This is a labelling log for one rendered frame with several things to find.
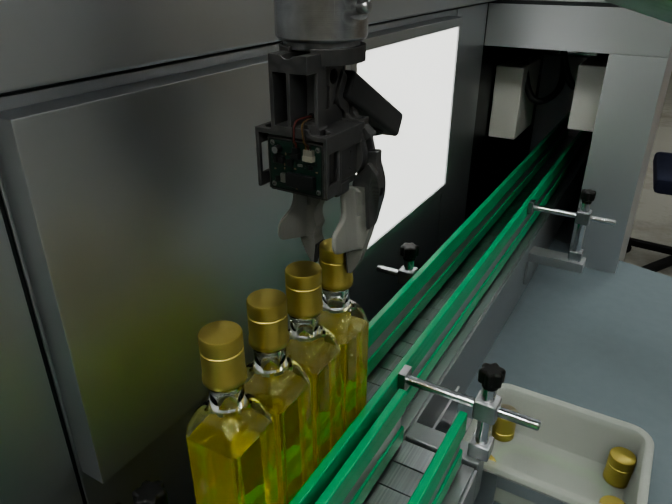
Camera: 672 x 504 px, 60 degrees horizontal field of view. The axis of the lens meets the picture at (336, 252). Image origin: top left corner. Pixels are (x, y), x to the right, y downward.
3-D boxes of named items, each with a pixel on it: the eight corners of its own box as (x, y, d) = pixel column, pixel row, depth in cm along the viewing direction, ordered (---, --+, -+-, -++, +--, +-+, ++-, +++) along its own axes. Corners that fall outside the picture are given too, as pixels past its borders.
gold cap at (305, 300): (298, 295, 57) (297, 256, 55) (329, 305, 56) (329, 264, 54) (278, 312, 54) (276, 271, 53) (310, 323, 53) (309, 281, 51)
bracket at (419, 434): (413, 457, 78) (416, 417, 75) (481, 485, 74) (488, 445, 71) (402, 475, 75) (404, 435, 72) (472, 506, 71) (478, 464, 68)
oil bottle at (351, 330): (328, 430, 74) (327, 284, 64) (367, 447, 71) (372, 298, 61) (303, 459, 69) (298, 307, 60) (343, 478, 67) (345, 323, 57)
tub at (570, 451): (487, 420, 93) (494, 377, 89) (641, 476, 83) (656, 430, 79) (449, 498, 79) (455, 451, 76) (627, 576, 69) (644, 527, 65)
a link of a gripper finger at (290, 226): (263, 269, 56) (270, 183, 52) (298, 246, 61) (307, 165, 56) (289, 281, 55) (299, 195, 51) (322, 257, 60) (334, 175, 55)
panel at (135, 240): (434, 186, 124) (448, 15, 109) (447, 188, 123) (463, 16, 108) (81, 471, 55) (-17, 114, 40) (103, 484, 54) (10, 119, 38)
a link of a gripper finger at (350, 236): (322, 292, 54) (307, 197, 50) (354, 266, 58) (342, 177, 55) (351, 296, 52) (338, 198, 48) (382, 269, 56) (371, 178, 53)
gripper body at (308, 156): (256, 192, 51) (246, 47, 45) (310, 165, 57) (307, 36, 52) (330, 209, 47) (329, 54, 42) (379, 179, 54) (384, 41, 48)
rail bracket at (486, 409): (403, 413, 76) (408, 333, 70) (533, 463, 68) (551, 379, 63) (393, 427, 73) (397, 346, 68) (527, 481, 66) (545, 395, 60)
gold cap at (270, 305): (263, 325, 53) (260, 283, 51) (297, 335, 51) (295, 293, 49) (240, 346, 50) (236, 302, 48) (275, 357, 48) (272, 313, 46)
